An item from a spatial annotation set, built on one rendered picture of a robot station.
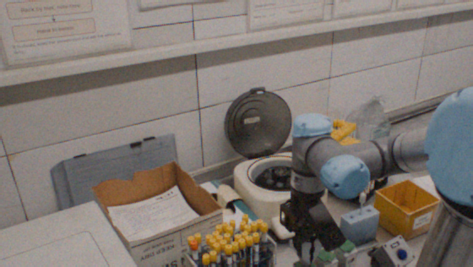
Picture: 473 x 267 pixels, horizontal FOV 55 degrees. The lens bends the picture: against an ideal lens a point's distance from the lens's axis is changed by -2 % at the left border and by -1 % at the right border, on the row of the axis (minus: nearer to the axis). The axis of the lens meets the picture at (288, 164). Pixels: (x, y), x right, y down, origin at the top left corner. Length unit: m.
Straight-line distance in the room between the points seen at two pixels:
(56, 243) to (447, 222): 0.63
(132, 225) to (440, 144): 0.94
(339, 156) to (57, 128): 0.76
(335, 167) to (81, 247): 0.45
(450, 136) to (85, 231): 0.64
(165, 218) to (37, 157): 0.35
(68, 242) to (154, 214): 0.47
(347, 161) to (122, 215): 0.72
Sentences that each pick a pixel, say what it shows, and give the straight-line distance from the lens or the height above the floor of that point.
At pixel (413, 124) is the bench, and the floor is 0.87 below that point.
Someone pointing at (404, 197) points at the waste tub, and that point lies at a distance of 1.44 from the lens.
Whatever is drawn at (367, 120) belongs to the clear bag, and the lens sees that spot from 1.69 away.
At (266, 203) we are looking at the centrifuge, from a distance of 1.23.
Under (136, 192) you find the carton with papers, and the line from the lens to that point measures 1.35.
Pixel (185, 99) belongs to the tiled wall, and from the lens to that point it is 1.37.
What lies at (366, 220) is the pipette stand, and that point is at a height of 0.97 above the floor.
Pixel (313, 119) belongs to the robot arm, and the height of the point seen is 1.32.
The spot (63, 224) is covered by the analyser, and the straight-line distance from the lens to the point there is 0.91.
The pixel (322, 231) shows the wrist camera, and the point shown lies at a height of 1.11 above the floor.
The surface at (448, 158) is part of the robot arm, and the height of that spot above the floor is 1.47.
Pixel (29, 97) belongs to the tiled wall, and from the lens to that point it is 1.24.
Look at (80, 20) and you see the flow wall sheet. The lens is 1.21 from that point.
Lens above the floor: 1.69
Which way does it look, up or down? 30 degrees down
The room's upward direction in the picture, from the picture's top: 2 degrees clockwise
